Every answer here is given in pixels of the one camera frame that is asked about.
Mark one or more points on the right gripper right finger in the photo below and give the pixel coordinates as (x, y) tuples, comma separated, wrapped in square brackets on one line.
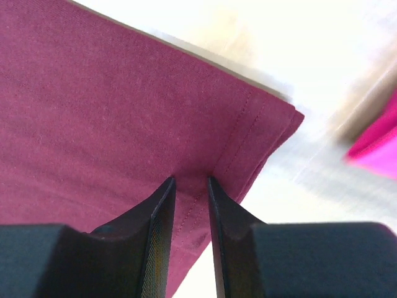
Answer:
[(337, 259)]

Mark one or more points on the folded pink t shirt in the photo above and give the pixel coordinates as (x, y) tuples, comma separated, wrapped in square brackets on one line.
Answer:
[(375, 150)]

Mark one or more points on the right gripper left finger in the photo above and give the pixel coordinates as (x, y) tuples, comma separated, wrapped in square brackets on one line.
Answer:
[(126, 257)]

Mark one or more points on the maroon t shirt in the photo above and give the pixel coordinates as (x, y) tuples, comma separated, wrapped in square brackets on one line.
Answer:
[(95, 116)]

